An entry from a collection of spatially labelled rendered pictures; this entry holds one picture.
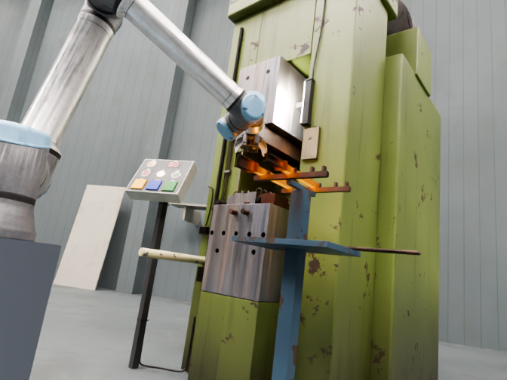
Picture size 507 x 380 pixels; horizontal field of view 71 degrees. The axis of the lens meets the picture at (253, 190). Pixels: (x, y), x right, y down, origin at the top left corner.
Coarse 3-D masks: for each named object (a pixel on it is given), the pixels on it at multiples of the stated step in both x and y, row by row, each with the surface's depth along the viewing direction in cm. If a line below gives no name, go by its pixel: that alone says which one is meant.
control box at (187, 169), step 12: (144, 168) 220; (156, 168) 218; (168, 168) 216; (180, 168) 214; (192, 168) 216; (132, 180) 213; (168, 180) 208; (180, 180) 207; (132, 192) 208; (144, 192) 205; (156, 192) 203; (168, 192) 201; (180, 192) 203
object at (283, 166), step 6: (270, 156) 124; (276, 156) 125; (270, 162) 123; (276, 162) 127; (282, 162) 129; (276, 168) 129; (282, 168) 128; (288, 168) 132; (300, 180) 143; (306, 180) 143; (312, 180) 148; (312, 186) 150
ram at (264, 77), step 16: (256, 64) 208; (272, 64) 199; (288, 64) 202; (240, 80) 213; (256, 80) 204; (272, 80) 196; (288, 80) 201; (304, 80) 215; (272, 96) 192; (288, 96) 201; (272, 112) 189; (288, 112) 200; (272, 128) 196; (288, 128) 199
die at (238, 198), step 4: (248, 192) 186; (252, 192) 184; (256, 192) 183; (228, 196) 195; (232, 196) 193; (236, 196) 191; (240, 196) 189; (244, 196) 187; (248, 196) 185; (252, 196) 184; (256, 196) 182; (228, 200) 194; (232, 200) 192; (236, 200) 190; (240, 200) 188; (244, 200) 186; (248, 200) 185; (252, 200) 183; (288, 204) 204
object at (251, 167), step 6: (240, 156) 131; (240, 162) 131; (246, 162) 133; (252, 162) 136; (240, 168) 133; (246, 168) 132; (252, 168) 136; (258, 168) 138; (258, 174) 142; (264, 174) 141; (276, 180) 148; (282, 180) 151; (282, 186) 156; (288, 186) 155
